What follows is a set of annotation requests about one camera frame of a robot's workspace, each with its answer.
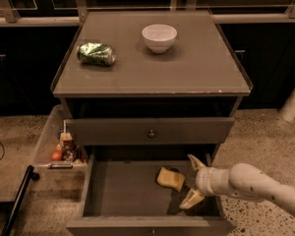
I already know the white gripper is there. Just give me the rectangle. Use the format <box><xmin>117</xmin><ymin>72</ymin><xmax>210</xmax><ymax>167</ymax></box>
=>
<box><xmin>179</xmin><ymin>154</ymin><xmax>228</xmax><ymax>209</ymax></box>

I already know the yellow sponge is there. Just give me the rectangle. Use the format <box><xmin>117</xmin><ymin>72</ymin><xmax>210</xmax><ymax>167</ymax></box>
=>
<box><xmin>156</xmin><ymin>167</ymin><xmax>185</xmax><ymax>193</ymax></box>

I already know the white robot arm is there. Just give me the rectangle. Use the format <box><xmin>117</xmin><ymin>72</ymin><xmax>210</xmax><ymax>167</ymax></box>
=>
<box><xmin>180</xmin><ymin>154</ymin><xmax>295</xmax><ymax>217</ymax></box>

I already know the grey top drawer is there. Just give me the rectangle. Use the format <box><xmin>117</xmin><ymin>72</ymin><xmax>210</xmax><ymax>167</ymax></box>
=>
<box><xmin>66</xmin><ymin>117</ymin><xmax>234</xmax><ymax>146</ymax></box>

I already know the brass top drawer knob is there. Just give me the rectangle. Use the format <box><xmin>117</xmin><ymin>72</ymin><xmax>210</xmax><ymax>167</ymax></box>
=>
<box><xmin>147</xmin><ymin>130</ymin><xmax>155</xmax><ymax>139</ymax></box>

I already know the grey open middle drawer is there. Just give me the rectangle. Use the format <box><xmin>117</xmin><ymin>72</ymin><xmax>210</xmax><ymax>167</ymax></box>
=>
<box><xmin>67</xmin><ymin>146</ymin><xmax>235</xmax><ymax>236</ymax></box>

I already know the grey wooden drawer cabinet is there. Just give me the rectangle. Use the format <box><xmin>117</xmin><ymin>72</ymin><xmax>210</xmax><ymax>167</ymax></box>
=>
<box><xmin>50</xmin><ymin>10</ymin><xmax>254</xmax><ymax>236</ymax></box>

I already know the brown snack package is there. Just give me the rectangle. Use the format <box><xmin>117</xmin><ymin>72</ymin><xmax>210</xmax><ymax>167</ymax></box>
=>
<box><xmin>60</xmin><ymin>133</ymin><xmax>77</xmax><ymax>162</ymax></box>

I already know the red apple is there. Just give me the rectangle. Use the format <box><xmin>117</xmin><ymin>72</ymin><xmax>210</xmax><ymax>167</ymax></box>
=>
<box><xmin>51</xmin><ymin>150</ymin><xmax>62</xmax><ymax>161</ymax></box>

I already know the clear plastic storage bin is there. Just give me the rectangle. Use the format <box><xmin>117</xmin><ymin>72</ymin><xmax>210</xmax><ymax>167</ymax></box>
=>
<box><xmin>33</xmin><ymin>105</ymin><xmax>88</xmax><ymax>172</ymax></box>

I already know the white ceramic bowl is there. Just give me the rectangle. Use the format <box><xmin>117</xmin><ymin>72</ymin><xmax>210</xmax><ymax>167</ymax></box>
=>
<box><xmin>142</xmin><ymin>24</ymin><xmax>177</xmax><ymax>53</ymax></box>

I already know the crushed green soda can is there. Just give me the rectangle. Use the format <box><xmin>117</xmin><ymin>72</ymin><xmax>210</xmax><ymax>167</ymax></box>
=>
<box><xmin>77</xmin><ymin>42</ymin><xmax>115</xmax><ymax>66</ymax></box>

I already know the black pole stand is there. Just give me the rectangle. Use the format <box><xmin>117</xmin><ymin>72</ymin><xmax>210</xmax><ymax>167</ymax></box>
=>
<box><xmin>0</xmin><ymin>165</ymin><xmax>39</xmax><ymax>236</ymax></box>

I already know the metal railing frame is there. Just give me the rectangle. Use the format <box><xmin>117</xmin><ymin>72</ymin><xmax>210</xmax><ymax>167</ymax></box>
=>
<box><xmin>0</xmin><ymin>0</ymin><xmax>295</xmax><ymax>27</ymax></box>

